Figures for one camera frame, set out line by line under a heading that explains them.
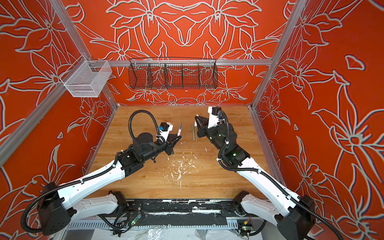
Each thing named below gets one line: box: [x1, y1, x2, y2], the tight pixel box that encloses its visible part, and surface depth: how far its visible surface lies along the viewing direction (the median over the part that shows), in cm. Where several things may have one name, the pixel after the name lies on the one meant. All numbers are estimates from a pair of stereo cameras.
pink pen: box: [177, 121, 183, 136], surface depth 69 cm
